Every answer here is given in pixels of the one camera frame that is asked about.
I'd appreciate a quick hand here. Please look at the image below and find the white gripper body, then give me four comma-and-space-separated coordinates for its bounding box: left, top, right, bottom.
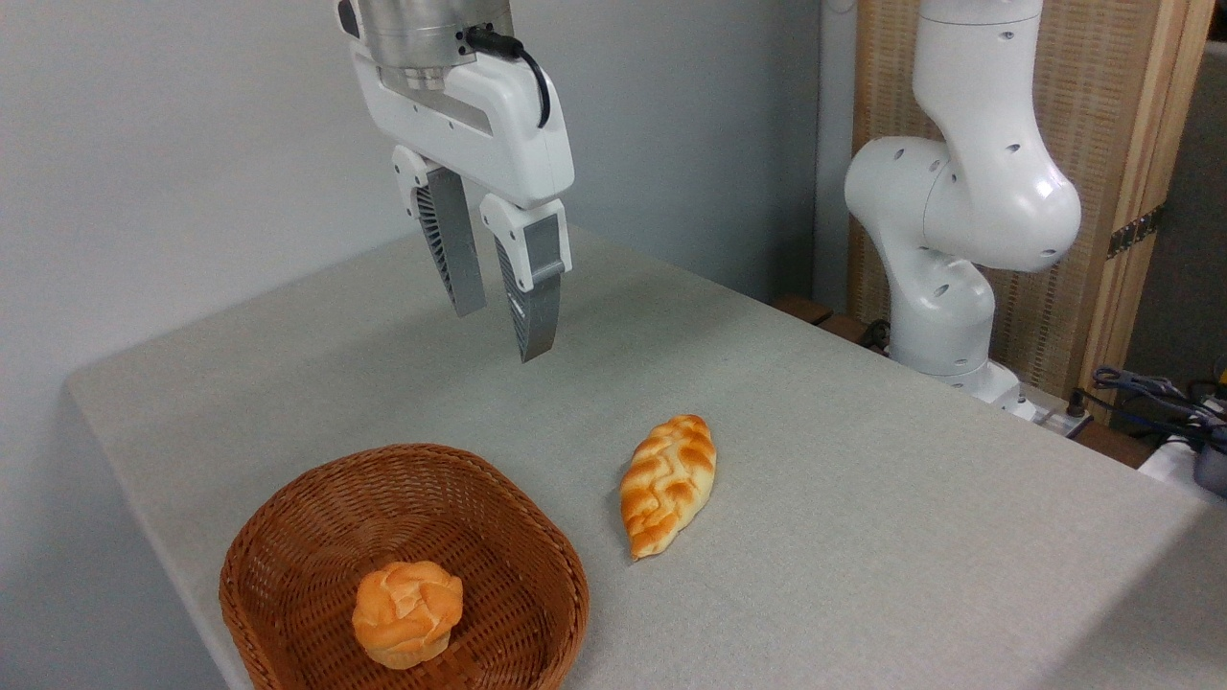
349, 42, 577, 211

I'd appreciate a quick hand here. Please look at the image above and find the woven wooden folding screen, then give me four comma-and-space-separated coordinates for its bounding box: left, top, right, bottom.
848, 0, 1217, 425

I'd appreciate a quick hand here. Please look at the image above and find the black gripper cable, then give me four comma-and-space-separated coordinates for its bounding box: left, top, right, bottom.
465, 27, 554, 130

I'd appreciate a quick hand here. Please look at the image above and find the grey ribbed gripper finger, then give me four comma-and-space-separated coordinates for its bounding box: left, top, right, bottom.
391, 144, 488, 318
479, 195, 574, 364

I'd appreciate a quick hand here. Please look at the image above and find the braided golden bread loaf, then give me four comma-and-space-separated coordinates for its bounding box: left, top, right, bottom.
618, 414, 718, 562

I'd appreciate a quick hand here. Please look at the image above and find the round orange bread bun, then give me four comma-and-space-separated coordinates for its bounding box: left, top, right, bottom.
351, 561, 465, 671

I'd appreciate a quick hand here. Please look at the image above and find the blue grey cable bundle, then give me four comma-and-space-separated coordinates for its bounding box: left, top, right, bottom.
1081, 356, 1227, 451

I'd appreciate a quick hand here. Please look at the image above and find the brown wicker basket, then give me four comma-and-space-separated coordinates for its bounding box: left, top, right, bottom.
219, 443, 590, 690

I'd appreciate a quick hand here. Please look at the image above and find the metal screen hinge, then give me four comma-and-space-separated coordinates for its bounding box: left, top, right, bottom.
1107, 203, 1167, 261

